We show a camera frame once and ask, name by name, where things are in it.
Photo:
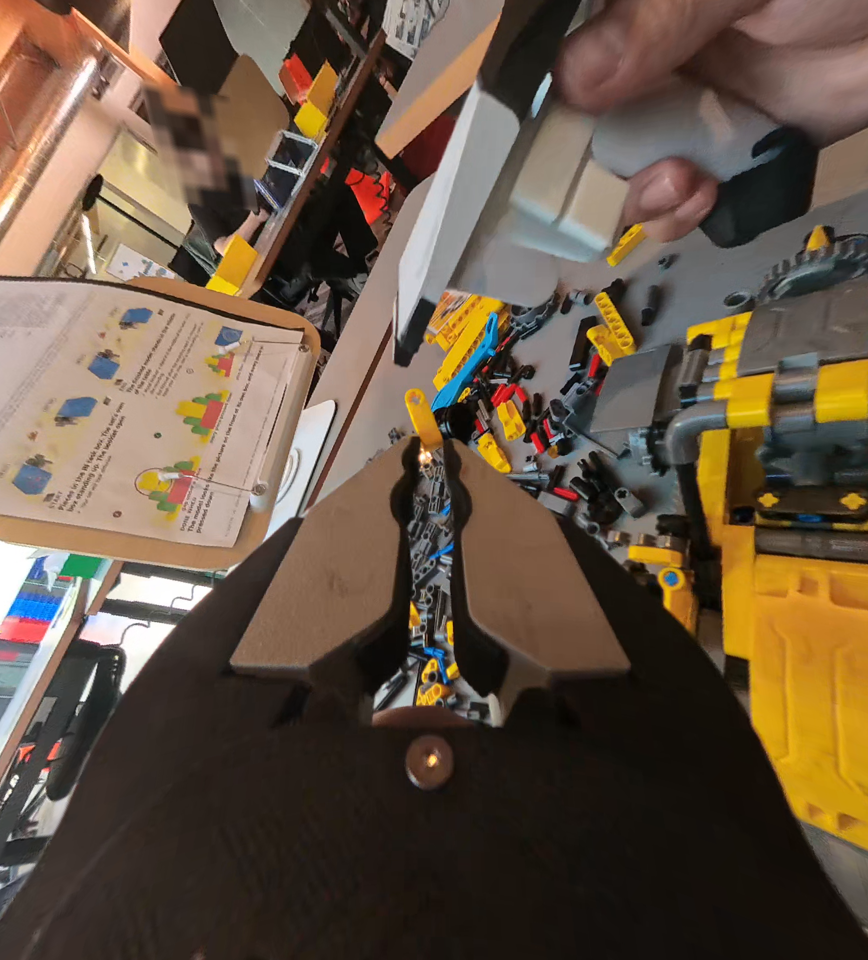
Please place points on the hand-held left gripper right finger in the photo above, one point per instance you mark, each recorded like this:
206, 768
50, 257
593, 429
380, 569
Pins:
546, 592

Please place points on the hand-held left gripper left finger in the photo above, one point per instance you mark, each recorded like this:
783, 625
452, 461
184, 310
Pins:
329, 585

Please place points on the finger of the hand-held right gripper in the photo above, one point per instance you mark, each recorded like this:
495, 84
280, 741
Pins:
441, 225
434, 97

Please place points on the pile of mixed small bricks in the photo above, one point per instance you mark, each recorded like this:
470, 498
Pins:
509, 420

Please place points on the small yellow connector piece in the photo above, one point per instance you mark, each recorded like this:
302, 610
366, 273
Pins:
419, 416

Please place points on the person's right hand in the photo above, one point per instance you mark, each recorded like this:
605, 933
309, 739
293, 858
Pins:
779, 52

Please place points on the white printed box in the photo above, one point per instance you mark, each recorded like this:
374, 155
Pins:
415, 22

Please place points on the red plastic object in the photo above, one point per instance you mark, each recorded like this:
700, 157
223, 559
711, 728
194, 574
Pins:
366, 195

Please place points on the long yellow beam assembly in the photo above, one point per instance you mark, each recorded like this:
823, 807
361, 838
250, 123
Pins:
471, 311

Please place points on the yellow block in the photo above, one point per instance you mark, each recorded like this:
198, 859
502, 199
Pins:
317, 101
235, 259

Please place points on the pile of dark grey bricks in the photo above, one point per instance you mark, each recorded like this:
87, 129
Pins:
428, 517

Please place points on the short yellow holed beam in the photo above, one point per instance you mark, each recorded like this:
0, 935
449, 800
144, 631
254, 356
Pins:
627, 244

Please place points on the dark grey toothed hub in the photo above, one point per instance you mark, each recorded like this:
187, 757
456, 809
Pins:
535, 311

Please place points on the white stand base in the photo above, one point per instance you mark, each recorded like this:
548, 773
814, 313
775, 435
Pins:
314, 450

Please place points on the blue brick separator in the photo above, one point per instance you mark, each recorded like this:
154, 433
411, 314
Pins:
471, 360

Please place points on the long yellow curved panel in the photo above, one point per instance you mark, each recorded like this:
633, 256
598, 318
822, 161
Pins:
452, 369

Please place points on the dark grey pin connector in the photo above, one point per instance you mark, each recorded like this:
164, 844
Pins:
576, 300

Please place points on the dark grey axle connector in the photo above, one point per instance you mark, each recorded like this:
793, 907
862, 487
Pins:
651, 304

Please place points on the black rectangular brick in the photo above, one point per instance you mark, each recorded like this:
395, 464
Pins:
582, 341

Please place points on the yellow seven-hole beam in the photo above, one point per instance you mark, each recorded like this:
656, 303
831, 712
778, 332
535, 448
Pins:
610, 311

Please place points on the black round wheel piece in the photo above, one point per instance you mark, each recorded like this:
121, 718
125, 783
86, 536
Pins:
455, 426

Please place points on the short yellow panel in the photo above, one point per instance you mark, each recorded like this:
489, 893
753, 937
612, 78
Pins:
614, 346

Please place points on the dark grey curved panel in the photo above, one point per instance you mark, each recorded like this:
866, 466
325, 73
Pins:
633, 394

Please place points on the black office chair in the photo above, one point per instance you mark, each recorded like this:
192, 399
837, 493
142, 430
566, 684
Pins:
103, 667

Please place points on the green plastic bin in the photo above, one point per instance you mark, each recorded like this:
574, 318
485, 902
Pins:
81, 566

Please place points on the wooden display board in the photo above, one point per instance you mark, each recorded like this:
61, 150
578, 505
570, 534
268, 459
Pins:
66, 544

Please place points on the yellow grey brick vehicle model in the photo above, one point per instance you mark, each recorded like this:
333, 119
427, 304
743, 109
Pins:
816, 637

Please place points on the stack of coloured crates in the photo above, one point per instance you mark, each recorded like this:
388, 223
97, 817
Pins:
32, 607

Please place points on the printed instruction sheet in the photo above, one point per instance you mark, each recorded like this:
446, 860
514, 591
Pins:
103, 390

